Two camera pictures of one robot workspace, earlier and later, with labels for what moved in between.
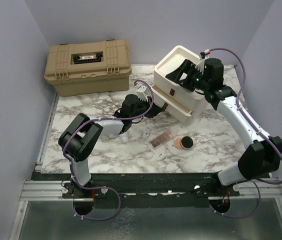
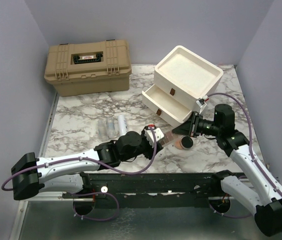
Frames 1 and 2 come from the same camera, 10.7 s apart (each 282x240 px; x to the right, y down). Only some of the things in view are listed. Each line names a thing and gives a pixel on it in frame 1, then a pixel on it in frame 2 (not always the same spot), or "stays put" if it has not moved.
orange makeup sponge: (177, 143) stays put
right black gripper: (186, 65) -> (191, 127)
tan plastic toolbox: (89, 68) stays put
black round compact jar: (186, 142) stays put
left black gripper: (155, 110) -> (147, 154)
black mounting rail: (137, 190) stays put
